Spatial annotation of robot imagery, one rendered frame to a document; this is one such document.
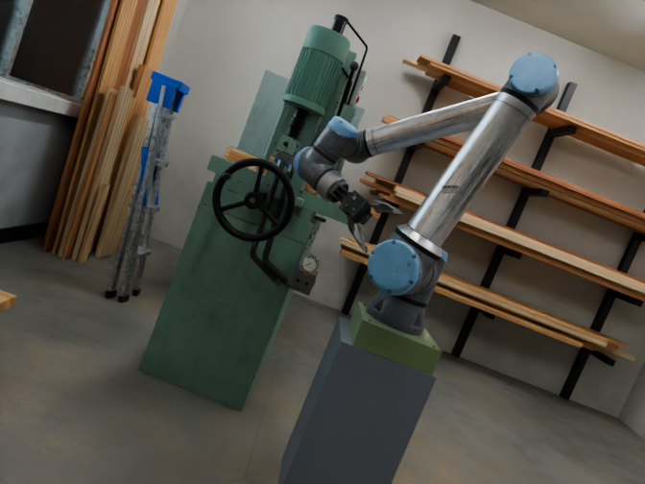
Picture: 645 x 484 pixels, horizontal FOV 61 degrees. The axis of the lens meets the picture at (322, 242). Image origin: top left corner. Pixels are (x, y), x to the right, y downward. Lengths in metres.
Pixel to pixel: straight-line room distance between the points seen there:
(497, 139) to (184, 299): 1.30
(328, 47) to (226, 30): 2.58
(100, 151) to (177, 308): 1.44
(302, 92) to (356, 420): 1.22
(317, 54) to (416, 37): 2.54
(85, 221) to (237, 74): 1.87
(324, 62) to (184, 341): 1.21
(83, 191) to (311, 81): 1.66
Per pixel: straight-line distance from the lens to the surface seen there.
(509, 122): 1.51
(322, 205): 2.05
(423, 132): 1.70
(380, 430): 1.70
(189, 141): 4.63
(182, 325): 2.21
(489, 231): 4.11
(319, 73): 2.18
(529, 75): 1.52
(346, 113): 2.40
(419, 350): 1.63
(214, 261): 2.13
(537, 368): 5.08
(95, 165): 3.38
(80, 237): 3.44
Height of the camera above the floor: 0.96
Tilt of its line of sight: 6 degrees down
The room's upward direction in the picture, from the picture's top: 22 degrees clockwise
